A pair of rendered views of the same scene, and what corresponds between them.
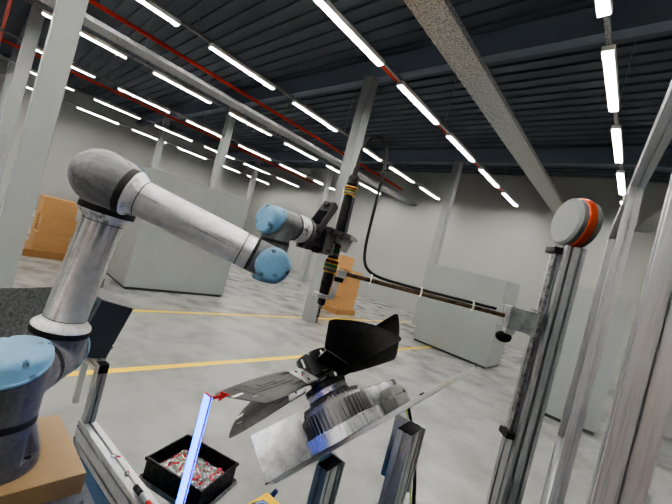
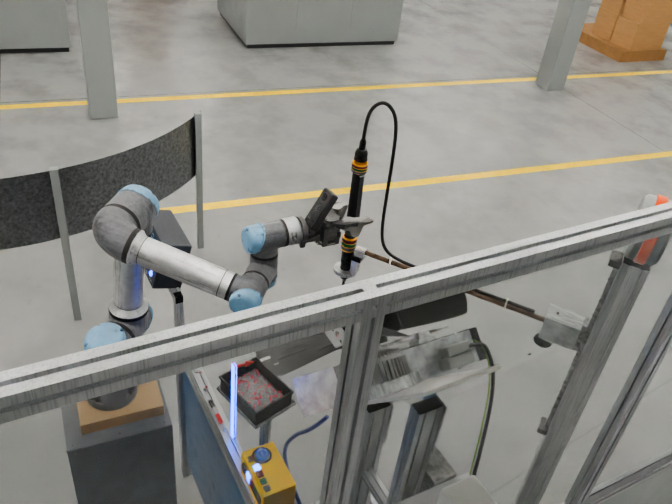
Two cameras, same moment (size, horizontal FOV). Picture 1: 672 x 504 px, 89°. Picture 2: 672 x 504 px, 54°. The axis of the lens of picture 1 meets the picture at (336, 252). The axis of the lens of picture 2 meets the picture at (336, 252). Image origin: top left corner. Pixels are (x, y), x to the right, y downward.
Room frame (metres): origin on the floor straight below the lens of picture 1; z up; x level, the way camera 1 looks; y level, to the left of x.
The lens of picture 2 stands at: (-0.37, -0.55, 2.62)
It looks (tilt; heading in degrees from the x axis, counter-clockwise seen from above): 35 degrees down; 22
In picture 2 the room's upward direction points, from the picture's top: 7 degrees clockwise
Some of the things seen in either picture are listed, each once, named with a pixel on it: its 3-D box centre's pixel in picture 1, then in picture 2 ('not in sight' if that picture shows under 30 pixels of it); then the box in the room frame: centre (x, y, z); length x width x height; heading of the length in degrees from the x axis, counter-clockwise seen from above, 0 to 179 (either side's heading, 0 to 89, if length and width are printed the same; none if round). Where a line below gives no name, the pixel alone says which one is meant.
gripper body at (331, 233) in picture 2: (316, 236); (317, 227); (1.02, 0.07, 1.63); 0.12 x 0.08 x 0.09; 144
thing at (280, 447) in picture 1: (282, 446); not in sight; (1.05, 0.01, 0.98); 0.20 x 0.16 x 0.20; 54
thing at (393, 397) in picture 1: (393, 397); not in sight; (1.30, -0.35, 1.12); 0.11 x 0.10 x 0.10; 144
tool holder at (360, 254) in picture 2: (329, 283); (349, 259); (1.11, -0.01, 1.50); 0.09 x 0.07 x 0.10; 89
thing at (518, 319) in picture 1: (519, 319); not in sight; (1.10, -0.62, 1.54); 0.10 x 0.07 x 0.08; 89
